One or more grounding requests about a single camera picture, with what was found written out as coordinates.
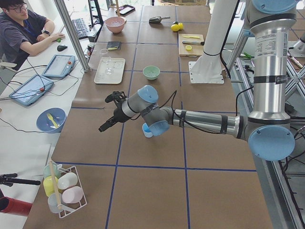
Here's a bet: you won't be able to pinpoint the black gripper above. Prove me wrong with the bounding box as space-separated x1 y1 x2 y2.
98 102 130 132

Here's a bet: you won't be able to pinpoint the light blue plastic cup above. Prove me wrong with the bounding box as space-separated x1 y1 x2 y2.
142 123 153 138

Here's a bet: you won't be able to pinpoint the green ceramic bowl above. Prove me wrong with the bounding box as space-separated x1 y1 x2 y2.
142 65 160 80

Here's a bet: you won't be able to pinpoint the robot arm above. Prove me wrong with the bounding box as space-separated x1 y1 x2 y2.
99 0 297 161

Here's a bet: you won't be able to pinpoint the blue bowl with fork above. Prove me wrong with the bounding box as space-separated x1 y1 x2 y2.
36 107 66 134

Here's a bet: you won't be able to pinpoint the ice cubes in green bowl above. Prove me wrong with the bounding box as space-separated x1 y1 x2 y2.
145 72 159 80

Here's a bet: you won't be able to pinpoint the pink bowl with ice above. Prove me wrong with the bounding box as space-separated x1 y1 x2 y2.
105 16 126 33

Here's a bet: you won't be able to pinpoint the metal ice scoop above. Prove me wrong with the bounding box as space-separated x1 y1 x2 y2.
149 16 171 24

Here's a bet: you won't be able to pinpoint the cream bear serving tray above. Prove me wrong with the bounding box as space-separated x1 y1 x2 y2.
93 57 125 84

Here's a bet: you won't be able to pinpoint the clear wine glass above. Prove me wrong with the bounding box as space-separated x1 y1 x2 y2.
100 49 113 75

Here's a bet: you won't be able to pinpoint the far teach pendant tablet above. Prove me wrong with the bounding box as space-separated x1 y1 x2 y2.
42 55 76 79

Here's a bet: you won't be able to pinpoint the teach pendant tablet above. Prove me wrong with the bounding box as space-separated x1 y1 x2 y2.
42 55 76 79
9 74 54 106

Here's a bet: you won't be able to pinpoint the grey folded cloth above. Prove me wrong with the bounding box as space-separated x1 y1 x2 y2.
106 41 121 51

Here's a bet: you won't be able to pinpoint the near teach pendant tablet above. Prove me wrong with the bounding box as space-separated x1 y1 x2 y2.
9 74 54 106

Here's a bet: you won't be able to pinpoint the lemon half slice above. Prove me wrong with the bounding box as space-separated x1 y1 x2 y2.
185 45 193 51

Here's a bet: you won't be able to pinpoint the wooden cutting board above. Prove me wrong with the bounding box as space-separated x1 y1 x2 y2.
178 34 204 57

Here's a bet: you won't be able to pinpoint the whole yellow lemon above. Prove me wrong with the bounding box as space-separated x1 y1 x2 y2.
171 24 180 32

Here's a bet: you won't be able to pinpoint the yellow plastic knife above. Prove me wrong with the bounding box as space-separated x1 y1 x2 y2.
182 35 201 39

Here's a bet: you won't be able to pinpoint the seated person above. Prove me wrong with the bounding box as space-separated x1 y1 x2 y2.
0 0 65 71

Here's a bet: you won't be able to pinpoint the white wire cup rack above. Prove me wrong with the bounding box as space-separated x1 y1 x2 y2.
42 160 87 219

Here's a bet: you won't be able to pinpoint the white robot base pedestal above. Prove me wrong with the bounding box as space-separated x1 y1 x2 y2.
189 0 239 84

